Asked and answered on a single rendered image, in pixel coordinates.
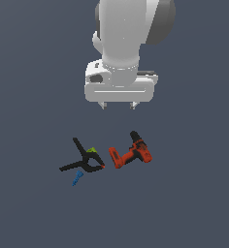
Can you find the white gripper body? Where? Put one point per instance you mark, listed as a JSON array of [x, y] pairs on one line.
[[119, 92]]

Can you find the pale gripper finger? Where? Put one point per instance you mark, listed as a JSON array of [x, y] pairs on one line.
[[133, 105], [103, 105]]

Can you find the small green object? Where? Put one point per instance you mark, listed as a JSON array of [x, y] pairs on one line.
[[91, 149]]

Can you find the orange and black power drill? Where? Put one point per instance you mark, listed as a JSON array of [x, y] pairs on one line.
[[131, 150]]

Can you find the black spring clamp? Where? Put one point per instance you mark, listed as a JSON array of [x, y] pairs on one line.
[[85, 159]]

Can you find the small blue screw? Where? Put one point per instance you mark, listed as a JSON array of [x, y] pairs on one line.
[[77, 178]]

